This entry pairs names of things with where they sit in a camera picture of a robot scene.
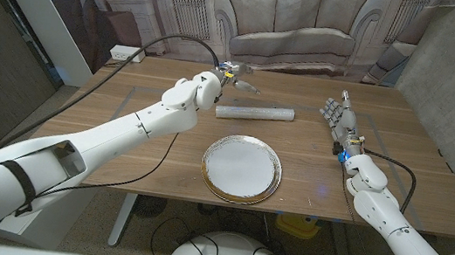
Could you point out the black round floor fan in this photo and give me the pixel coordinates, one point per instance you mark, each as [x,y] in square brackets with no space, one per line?
[149,206]

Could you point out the white gold-rimmed paper plate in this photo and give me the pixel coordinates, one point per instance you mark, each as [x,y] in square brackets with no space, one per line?
[241,169]

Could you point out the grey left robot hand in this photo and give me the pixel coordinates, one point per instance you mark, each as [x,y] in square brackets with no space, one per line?
[239,74]

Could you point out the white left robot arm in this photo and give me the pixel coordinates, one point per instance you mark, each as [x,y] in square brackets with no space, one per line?
[121,131]

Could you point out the white power strip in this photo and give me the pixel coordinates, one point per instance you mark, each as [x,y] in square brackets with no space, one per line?
[123,52]

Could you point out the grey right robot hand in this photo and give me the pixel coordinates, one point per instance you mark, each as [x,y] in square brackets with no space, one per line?
[347,128]

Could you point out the yellow object under table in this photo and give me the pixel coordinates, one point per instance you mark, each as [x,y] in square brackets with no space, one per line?
[298,227]

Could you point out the printed living room backdrop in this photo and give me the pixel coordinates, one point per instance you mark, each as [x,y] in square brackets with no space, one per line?
[294,22]

